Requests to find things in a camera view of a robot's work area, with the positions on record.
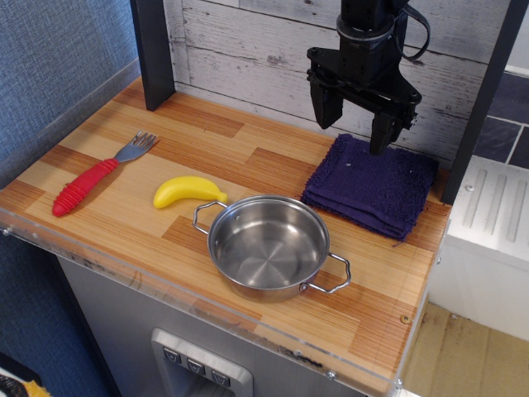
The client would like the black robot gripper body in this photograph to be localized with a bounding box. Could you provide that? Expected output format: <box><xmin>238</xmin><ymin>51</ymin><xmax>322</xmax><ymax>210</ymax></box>
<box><xmin>307</xmin><ymin>25</ymin><xmax>422</xmax><ymax>129</ymax></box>

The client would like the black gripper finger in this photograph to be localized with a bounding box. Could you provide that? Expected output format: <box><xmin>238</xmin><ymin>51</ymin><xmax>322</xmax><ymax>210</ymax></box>
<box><xmin>369</xmin><ymin>112</ymin><xmax>402</xmax><ymax>155</ymax></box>
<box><xmin>308</xmin><ymin>74</ymin><xmax>343</xmax><ymax>127</ymax></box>

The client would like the purple towel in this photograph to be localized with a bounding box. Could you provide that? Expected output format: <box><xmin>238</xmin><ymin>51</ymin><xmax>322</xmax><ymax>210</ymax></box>
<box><xmin>301</xmin><ymin>134</ymin><xmax>439</xmax><ymax>241</ymax></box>

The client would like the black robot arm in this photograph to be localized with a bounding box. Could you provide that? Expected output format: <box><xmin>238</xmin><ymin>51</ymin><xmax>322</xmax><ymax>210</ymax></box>
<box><xmin>307</xmin><ymin>1</ymin><xmax>430</xmax><ymax>155</ymax></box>

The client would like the yellow toy banana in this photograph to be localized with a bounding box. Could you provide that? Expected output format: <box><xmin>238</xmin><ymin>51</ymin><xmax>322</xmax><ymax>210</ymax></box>
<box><xmin>153</xmin><ymin>176</ymin><xmax>227</xmax><ymax>209</ymax></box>

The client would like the white toy sink drainboard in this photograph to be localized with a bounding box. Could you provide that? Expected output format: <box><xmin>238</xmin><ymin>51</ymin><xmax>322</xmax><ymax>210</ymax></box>
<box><xmin>448</xmin><ymin>156</ymin><xmax>528</xmax><ymax>261</ymax></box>

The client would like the small stainless steel pot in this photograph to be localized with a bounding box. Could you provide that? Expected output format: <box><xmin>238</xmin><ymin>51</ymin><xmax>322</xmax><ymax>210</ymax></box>
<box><xmin>193</xmin><ymin>195</ymin><xmax>352</xmax><ymax>302</ymax></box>

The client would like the silver toy fridge dispenser panel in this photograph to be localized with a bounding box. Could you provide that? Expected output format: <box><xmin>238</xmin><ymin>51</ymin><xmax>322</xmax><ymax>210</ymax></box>
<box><xmin>150</xmin><ymin>328</ymin><xmax>254</xmax><ymax>396</ymax></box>

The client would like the clear acrylic table edge guard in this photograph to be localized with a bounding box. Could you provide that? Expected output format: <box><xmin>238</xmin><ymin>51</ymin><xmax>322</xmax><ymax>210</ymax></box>
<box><xmin>1</xmin><ymin>210</ymin><xmax>406</xmax><ymax>396</ymax></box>

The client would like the yellow object at corner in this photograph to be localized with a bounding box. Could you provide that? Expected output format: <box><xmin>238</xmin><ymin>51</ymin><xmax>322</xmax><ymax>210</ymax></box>
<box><xmin>22</xmin><ymin>380</ymin><xmax>50</xmax><ymax>397</ymax></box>

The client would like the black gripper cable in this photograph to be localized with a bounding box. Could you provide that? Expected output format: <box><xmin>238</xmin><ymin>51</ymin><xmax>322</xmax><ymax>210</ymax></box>
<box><xmin>392</xmin><ymin>0</ymin><xmax>431</xmax><ymax>61</ymax></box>

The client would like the black right frame post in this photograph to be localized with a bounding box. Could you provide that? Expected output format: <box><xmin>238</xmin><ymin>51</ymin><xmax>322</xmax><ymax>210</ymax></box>
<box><xmin>441</xmin><ymin>0</ymin><xmax>528</xmax><ymax>205</ymax></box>

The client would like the red handled metal fork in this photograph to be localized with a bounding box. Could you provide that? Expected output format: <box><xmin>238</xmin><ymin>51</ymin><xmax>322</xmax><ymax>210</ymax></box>
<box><xmin>52</xmin><ymin>131</ymin><xmax>157</xmax><ymax>217</ymax></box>

